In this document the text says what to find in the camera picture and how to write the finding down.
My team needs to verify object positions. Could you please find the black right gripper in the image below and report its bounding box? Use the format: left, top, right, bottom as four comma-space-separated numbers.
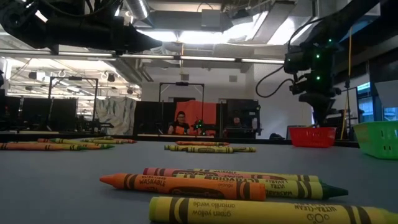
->
289, 42, 343, 126

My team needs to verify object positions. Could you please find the grey ceiling unit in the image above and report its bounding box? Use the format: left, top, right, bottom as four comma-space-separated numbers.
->
200, 8, 223, 29

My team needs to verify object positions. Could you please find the green plastic basket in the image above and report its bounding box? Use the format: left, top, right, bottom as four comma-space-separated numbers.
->
353, 120, 398, 161

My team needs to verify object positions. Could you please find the black pegboard cart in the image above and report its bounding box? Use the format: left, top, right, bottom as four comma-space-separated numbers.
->
326, 108, 354, 141

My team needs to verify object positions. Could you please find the patterned white cloth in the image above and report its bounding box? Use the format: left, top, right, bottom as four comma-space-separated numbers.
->
94, 96, 137, 136

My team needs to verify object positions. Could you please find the black camera frame rig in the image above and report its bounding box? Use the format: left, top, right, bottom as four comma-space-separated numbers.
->
159, 82, 205, 138
47, 75, 100, 125

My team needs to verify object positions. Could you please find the yellow hanging cable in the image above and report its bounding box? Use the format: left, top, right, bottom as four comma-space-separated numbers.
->
340, 26, 354, 141

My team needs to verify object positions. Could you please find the silver ventilation duct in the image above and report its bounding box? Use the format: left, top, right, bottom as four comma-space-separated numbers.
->
123, 0, 152, 21

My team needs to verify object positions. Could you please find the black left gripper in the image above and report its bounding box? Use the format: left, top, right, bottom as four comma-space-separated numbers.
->
46, 15, 163, 54

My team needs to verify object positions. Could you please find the long ceiling light fixture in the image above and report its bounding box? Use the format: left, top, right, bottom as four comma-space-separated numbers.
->
0, 48, 285, 66

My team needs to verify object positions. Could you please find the whiteboard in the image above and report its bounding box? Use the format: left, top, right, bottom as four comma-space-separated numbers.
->
334, 86, 358, 113

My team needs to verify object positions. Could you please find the orange partition panel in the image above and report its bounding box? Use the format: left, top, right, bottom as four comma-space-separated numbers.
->
174, 100, 218, 137

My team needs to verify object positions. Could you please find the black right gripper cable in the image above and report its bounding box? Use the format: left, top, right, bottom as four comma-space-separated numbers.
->
255, 15, 327, 99

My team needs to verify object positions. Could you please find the black equipment rack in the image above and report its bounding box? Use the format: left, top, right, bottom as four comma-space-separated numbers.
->
224, 98, 262, 139

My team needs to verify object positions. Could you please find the person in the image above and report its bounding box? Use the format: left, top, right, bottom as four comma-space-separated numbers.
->
167, 111, 191, 136
224, 116, 249, 131

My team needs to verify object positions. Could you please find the black partition panel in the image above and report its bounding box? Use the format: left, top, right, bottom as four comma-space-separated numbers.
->
133, 100, 177, 136
0, 95, 78, 132

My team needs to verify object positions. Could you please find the red plastic basket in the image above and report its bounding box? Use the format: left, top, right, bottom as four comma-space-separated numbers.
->
289, 126, 338, 149

